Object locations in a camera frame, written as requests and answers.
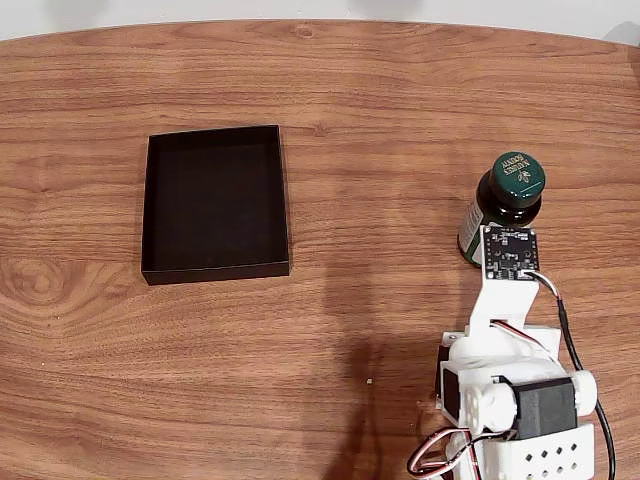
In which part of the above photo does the green pill bottle with cap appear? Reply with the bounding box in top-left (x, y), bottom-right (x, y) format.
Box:
top-left (456, 151), bottom-right (547, 264)

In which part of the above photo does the black shallow cardboard box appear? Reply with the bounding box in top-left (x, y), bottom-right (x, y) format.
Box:
top-left (139, 124), bottom-right (292, 287)

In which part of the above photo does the red white black servo cable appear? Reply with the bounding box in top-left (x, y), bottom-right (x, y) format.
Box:
top-left (491, 319), bottom-right (556, 361)
top-left (406, 427), bottom-right (481, 479)

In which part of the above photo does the black camera circuit board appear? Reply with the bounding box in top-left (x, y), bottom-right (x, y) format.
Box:
top-left (479, 224), bottom-right (541, 282)

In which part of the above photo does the black camera cable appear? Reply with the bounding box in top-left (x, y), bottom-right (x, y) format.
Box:
top-left (522, 269), bottom-right (616, 480)

